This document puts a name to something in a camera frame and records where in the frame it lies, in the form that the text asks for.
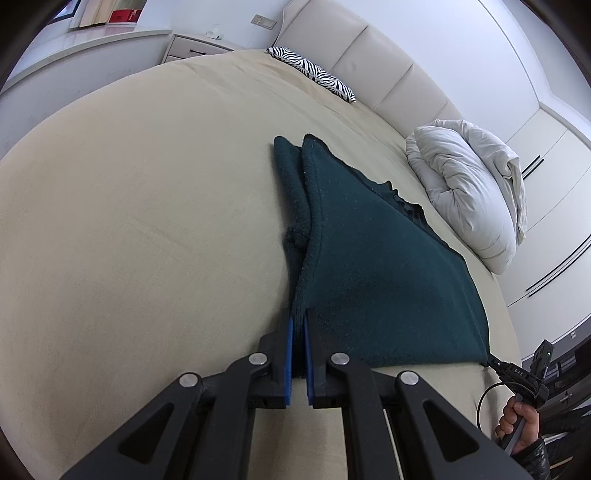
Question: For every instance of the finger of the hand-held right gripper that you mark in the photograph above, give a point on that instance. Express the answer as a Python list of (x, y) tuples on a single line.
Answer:
[(497, 363)]

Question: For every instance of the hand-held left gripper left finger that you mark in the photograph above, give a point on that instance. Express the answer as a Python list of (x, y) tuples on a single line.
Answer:
[(258, 378)]

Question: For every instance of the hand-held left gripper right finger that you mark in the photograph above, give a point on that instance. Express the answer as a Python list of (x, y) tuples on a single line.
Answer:
[(323, 374)]

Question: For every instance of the dark green knit sweater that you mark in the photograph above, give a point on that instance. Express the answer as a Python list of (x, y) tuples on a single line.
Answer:
[(369, 277)]

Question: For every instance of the person's right forearm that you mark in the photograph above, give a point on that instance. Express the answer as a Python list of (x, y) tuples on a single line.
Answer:
[(535, 461)]

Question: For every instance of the person's right hand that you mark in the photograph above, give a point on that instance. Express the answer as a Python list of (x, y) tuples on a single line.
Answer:
[(519, 424)]

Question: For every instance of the dark low furniture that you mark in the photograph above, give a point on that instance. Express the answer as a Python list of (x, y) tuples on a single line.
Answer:
[(570, 392)]

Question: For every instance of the white folded duvet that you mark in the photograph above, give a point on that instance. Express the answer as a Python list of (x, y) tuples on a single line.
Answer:
[(466, 198)]

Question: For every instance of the white wardrobe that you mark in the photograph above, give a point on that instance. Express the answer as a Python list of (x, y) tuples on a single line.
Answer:
[(554, 184)]

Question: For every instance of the bed with beige sheet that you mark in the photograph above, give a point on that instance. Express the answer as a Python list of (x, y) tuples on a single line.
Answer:
[(138, 207)]

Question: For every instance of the zebra print pillow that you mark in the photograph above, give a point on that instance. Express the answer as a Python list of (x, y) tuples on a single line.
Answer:
[(314, 74)]

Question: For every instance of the beige padded headboard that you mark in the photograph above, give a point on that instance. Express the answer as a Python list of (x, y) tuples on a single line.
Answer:
[(369, 60)]

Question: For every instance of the white nightstand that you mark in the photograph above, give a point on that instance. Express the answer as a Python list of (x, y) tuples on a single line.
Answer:
[(194, 48)]

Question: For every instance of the small white object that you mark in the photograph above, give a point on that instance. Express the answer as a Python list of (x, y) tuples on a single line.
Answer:
[(214, 33)]

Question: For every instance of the white bay window sill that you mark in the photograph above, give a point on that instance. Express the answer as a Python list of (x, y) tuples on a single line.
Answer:
[(69, 60)]

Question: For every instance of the red box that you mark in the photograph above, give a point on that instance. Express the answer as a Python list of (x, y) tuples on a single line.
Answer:
[(123, 16)]

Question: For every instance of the beige curtain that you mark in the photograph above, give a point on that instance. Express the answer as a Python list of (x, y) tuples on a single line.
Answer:
[(92, 14)]

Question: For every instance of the black framed window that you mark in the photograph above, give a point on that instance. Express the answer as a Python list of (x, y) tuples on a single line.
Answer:
[(67, 9)]

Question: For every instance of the wall outlet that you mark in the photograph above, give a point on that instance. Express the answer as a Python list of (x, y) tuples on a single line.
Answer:
[(263, 22)]

